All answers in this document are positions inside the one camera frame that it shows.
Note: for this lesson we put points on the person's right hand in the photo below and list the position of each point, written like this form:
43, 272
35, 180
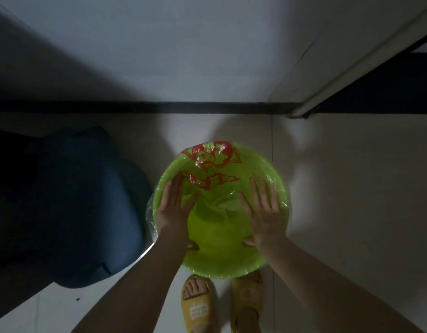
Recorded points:
267, 223

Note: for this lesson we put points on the person's left hand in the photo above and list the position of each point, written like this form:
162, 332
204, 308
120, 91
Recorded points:
171, 218

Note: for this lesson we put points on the person's right little finger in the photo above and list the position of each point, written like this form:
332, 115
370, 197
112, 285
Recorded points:
275, 201

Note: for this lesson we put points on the person's right thumb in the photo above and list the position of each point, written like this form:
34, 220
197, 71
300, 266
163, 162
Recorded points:
248, 242

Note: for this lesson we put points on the person's left little finger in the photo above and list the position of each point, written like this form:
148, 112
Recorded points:
164, 199

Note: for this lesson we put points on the person's left thumb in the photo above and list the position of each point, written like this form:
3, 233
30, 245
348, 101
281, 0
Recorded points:
193, 245

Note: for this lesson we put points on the person's left middle finger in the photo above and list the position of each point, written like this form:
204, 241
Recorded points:
179, 190

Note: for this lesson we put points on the person's right middle finger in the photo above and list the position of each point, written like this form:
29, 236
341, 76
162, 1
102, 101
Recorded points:
255, 193

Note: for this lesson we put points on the green plastic basin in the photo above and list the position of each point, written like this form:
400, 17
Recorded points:
220, 249

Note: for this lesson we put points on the clear red-printed plastic bag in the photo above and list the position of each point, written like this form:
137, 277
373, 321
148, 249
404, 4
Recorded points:
213, 159

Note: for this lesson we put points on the person's left forearm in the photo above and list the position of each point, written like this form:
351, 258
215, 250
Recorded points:
137, 291

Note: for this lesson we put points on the person's right forearm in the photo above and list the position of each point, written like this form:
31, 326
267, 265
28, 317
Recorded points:
324, 291

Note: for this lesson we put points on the person's left foot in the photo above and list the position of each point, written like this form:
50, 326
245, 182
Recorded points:
196, 286

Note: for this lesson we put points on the person's foot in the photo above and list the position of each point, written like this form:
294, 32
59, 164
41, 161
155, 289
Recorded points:
196, 286
247, 320

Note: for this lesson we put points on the yellow slipper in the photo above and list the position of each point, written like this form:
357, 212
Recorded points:
199, 310
246, 294

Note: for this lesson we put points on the person's right foot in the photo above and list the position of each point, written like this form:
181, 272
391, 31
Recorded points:
247, 320

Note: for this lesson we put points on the black baseboard strip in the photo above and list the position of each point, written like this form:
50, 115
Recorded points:
130, 107

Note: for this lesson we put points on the white door frame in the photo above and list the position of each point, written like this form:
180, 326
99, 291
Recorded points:
359, 62

